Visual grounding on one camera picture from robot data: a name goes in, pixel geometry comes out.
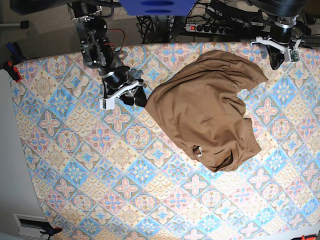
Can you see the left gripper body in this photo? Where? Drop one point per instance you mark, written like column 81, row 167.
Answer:
column 287, row 50

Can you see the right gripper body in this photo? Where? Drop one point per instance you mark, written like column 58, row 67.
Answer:
column 117, row 78

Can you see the brown t-shirt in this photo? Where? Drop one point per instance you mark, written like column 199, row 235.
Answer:
column 199, row 110

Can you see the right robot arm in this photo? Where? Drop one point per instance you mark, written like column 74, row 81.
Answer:
column 99, row 53

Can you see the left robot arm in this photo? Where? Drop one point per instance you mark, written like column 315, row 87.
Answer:
column 281, row 16

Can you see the white power strip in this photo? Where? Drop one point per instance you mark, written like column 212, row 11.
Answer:
column 208, row 29

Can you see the red black clamp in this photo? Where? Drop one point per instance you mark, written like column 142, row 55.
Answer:
column 13, row 72

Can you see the orange black clamp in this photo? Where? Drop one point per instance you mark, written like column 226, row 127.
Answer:
column 50, row 231

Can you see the white floor vent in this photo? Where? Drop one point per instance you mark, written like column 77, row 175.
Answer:
column 29, row 226

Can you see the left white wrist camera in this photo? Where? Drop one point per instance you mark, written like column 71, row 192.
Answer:
column 263, row 41

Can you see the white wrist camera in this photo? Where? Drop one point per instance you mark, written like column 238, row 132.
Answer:
column 263, row 41
column 108, row 102

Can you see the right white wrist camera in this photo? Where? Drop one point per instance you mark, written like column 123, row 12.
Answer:
column 108, row 102

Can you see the blue mount plate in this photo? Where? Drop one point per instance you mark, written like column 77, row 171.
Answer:
column 157, row 7

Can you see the blue handled clamp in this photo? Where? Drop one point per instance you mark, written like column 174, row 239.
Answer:
column 17, row 55

